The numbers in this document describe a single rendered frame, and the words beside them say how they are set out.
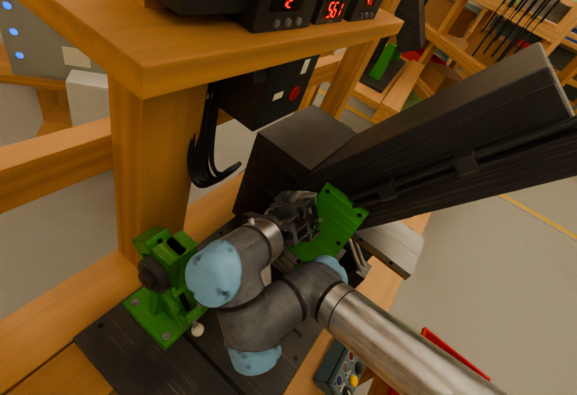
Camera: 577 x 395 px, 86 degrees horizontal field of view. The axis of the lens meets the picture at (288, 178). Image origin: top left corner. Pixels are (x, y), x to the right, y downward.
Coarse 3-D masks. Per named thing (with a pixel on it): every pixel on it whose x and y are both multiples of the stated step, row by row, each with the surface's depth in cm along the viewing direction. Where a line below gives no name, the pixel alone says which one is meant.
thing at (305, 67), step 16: (288, 64) 55; (304, 64) 60; (224, 80) 59; (240, 80) 56; (272, 80) 54; (288, 80) 59; (304, 80) 65; (224, 96) 60; (240, 96) 58; (256, 96) 56; (272, 96) 58; (288, 96) 64; (240, 112) 60; (256, 112) 58; (272, 112) 62; (288, 112) 69; (256, 128) 61
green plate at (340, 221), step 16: (320, 192) 71; (336, 192) 69; (320, 208) 72; (336, 208) 70; (352, 208) 68; (320, 224) 73; (336, 224) 71; (352, 224) 69; (320, 240) 74; (336, 240) 72; (304, 256) 77
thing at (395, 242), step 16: (384, 224) 88; (400, 224) 90; (368, 240) 81; (384, 240) 83; (400, 240) 85; (416, 240) 88; (384, 256) 80; (400, 256) 81; (416, 256) 83; (400, 272) 79
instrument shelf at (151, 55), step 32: (32, 0) 36; (64, 0) 34; (96, 0) 36; (128, 0) 39; (64, 32) 35; (96, 32) 31; (128, 32) 33; (160, 32) 36; (192, 32) 38; (224, 32) 42; (288, 32) 51; (320, 32) 57; (352, 32) 66; (384, 32) 84; (128, 64) 30; (160, 64) 31; (192, 64) 34; (224, 64) 39; (256, 64) 44
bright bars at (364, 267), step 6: (348, 240) 86; (354, 252) 87; (360, 252) 89; (354, 258) 88; (360, 258) 90; (360, 264) 88; (366, 264) 91; (354, 270) 95; (360, 270) 89; (366, 270) 90; (348, 276) 99; (354, 276) 89; (360, 276) 88; (348, 282) 92; (354, 282) 90; (360, 282) 89; (354, 288) 91
